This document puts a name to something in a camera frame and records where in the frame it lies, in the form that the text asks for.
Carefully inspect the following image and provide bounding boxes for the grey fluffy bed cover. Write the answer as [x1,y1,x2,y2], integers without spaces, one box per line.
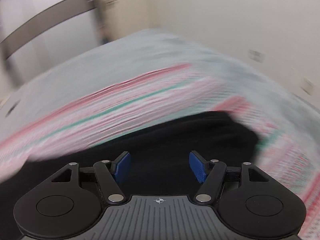
[1,29,319,140]

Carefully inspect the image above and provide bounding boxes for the red green patterned blanket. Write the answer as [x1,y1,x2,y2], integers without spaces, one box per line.
[1,63,319,239]

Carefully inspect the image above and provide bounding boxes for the white wall socket left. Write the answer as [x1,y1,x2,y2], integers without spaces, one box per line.
[248,49,265,63]

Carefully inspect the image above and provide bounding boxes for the white wall socket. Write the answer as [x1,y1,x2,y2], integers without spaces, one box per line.
[301,77,315,96]
[248,49,265,63]

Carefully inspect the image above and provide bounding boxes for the white wall socket right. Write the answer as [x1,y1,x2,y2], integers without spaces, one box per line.
[301,77,315,96]

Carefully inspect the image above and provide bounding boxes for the black pants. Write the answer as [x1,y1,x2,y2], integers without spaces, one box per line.
[1,112,259,239]

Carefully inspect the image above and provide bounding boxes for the white grey wardrobe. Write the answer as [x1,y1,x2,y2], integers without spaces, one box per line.
[1,0,106,87]

